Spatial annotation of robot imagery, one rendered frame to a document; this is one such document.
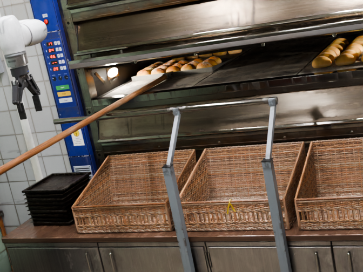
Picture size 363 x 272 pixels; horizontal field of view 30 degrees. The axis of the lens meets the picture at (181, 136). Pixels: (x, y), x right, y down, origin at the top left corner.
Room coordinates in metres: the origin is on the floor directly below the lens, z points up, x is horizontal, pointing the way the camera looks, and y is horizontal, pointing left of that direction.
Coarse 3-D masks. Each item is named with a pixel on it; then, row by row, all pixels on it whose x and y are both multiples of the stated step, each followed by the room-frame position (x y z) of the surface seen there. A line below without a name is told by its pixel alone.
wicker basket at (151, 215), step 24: (120, 168) 3.72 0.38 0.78; (144, 168) 3.65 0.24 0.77; (192, 168) 3.48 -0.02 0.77; (96, 192) 3.58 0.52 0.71; (120, 192) 3.69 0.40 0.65; (144, 192) 3.63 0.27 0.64; (96, 216) 3.29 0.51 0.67; (120, 216) 3.23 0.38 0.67; (144, 216) 3.18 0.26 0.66; (168, 216) 3.12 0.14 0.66
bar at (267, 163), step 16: (128, 112) 3.30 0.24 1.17; (144, 112) 3.26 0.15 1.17; (160, 112) 3.22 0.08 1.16; (176, 112) 3.17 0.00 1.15; (272, 112) 2.94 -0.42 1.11; (176, 128) 3.13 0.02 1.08; (272, 128) 2.89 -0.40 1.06; (272, 144) 2.85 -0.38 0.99; (272, 160) 2.79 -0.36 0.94; (272, 176) 2.76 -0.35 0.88; (176, 192) 2.98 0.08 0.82; (272, 192) 2.77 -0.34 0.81; (176, 208) 2.98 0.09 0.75; (272, 208) 2.77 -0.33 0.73; (176, 224) 2.98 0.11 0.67; (272, 224) 2.78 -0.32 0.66; (288, 256) 2.79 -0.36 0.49
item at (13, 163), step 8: (160, 80) 3.92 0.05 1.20; (144, 88) 3.73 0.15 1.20; (128, 96) 3.56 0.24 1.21; (136, 96) 3.64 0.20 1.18; (112, 104) 3.42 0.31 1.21; (120, 104) 3.47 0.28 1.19; (104, 112) 3.32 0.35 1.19; (88, 120) 3.18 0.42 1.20; (72, 128) 3.06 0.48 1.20; (80, 128) 3.12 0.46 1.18; (56, 136) 2.95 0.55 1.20; (64, 136) 2.99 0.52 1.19; (40, 144) 2.85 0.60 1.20; (48, 144) 2.87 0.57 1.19; (32, 152) 2.77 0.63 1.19; (16, 160) 2.67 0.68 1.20; (24, 160) 2.71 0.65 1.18; (0, 168) 2.58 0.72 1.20; (8, 168) 2.61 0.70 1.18
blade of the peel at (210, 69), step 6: (222, 60) 4.27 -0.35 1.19; (228, 60) 4.22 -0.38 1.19; (216, 66) 4.02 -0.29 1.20; (174, 72) 4.07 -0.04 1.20; (180, 72) 4.06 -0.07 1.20; (186, 72) 4.04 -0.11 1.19; (192, 72) 4.02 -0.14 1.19; (198, 72) 4.00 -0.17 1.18; (132, 78) 4.20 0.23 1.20; (138, 78) 4.19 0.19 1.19; (144, 78) 4.17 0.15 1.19; (150, 78) 4.15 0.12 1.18
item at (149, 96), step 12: (324, 72) 3.27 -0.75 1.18; (336, 72) 3.21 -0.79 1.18; (348, 72) 3.18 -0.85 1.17; (360, 72) 3.16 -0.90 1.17; (216, 84) 3.53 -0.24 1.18; (228, 84) 3.46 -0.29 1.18; (240, 84) 3.43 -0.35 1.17; (252, 84) 3.40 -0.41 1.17; (264, 84) 3.37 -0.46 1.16; (276, 84) 3.34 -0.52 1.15; (288, 84) 3.32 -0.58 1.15; (108, 96) 3.84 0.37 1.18; (120, 96) 3.76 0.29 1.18; (144, 96) 3.68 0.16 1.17; (156, 96) 3.64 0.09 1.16; (168, 96) 3.61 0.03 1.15; (180, 96) 3.58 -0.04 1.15
